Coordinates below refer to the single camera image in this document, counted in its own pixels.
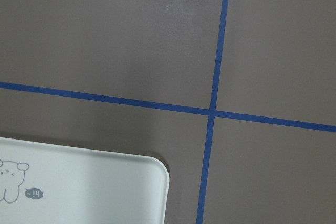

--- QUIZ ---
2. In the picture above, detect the white rabbit tray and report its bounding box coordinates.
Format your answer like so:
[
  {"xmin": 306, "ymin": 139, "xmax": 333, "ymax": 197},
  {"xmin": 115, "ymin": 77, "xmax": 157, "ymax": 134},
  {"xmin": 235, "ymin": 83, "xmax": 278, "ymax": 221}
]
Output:
[{"xmin": 1, "ymin": 138, "xmax": 169, "ymax": 223}]

